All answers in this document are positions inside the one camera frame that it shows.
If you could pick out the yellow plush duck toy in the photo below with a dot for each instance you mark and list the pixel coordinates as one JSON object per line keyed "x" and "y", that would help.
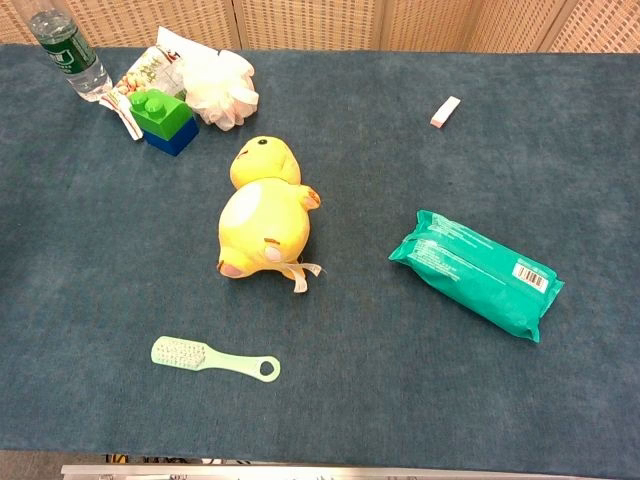
{"x": 267, "y": 215}

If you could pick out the blue toy building block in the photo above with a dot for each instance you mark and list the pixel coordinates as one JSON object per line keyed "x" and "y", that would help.
{"x": 172, "y": 137}

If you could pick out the green toy building block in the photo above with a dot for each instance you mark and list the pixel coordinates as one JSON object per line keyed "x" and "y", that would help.
{"x": 157, "y": 112}

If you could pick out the blue felt table cloth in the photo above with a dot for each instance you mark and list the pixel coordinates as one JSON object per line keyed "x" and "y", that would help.
{"x": 400, "y": 200}

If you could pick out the green wet wipes pack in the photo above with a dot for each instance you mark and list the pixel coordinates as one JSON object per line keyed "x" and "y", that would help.
{"x": 475, "y": 272}

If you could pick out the light green brush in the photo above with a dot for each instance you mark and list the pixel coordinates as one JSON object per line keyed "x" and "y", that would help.
{"x": 200, "y": 356}

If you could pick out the small white eraser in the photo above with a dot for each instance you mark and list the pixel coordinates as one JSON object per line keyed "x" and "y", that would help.
{"x": 445, "y": 111}

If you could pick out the white mesh bath sponge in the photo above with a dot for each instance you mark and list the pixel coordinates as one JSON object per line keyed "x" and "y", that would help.
{"x": 220, "y": 87}

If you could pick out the woven rattan folding screen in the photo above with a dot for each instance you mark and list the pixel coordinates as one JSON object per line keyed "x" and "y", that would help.
{"x": 320, "y": 22}

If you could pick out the peanut snack bag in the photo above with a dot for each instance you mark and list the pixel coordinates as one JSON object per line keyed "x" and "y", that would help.
{"x": 150, "y": 70}

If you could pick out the clear plastic water bottle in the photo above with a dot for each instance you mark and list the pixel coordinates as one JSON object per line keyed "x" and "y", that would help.
{"x": 70, "y": 52}

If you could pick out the aluminium frame rail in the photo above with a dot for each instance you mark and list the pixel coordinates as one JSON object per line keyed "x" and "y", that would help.
{"x": 300, "y": 472}

